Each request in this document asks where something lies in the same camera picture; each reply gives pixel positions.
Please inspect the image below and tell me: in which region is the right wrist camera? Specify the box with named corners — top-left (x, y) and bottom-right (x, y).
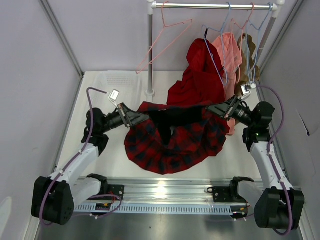
top-left (240, 83), bottom-right (257, 101)

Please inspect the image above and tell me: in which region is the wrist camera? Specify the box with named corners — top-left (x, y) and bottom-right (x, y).
top-left (108, 89), bottom-right (120, 108)
top-left (240, 83), bottom-right (257, 101)

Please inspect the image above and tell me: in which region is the blue wire hanger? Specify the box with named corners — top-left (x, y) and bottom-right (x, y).
top-left (201, 2), bottom-right (234, 86)
top-left (243, 3), bottom-right (273, 84)

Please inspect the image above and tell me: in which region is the white plastic basket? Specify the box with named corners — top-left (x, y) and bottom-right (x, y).
top-left (92, 70), bottom-right (146, 106)

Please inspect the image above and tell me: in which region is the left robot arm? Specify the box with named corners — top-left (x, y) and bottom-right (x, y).
top-left (31, 103), bottom-right (150, 226)

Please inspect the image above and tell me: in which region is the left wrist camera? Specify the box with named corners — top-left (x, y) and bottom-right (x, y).
top-left (108, 89), bottom-right (120, 108)

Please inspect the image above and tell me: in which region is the pink wire hanger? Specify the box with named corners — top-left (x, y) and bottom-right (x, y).
top-left (230, 2), bottom-right (255, 84)
top-left (135, 0), bottom-right (194, 74)

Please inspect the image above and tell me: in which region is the pink hanging garment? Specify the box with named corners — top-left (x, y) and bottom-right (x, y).
top-left (211, 31), bottom-right (244, 136)

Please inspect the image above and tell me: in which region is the red hanging garment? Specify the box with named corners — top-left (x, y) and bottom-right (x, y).
top-left (166, 38), bottom-right (226, 106)

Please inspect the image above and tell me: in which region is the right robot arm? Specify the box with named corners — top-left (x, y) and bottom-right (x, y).
top-left (206, 96), bottom-right (305, 235)

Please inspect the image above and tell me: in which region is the blue wire hanger left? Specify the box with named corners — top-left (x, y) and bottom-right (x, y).
top-left (201, 2), bottom-right (234, 86)

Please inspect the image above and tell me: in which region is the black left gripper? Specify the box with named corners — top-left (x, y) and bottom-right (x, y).
top-left (100, 103), bottom-right (149, 134)

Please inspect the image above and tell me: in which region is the brown hanging garment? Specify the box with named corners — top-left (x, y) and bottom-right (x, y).
top-left (234, 33), bottom-right (260, 97)

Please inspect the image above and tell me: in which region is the slotted cable duct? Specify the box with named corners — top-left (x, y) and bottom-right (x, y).
top-left (74, 202), bottom-right (233, 216)

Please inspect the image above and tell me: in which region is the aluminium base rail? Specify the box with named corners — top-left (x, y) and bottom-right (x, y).
top-left (107, 177), bottom-right (231, 205)

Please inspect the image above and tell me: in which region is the red plaid skirt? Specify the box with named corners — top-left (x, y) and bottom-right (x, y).
top-left (124, 102), bottom-right (230, 175)

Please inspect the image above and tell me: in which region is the blue wire hanger right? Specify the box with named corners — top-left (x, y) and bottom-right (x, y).
top-left (243, 3), bottom-right (273, 84)

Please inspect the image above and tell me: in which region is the silver clothes rack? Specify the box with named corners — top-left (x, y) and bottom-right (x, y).
top-left (136, 0), bottom-right (285, 99)

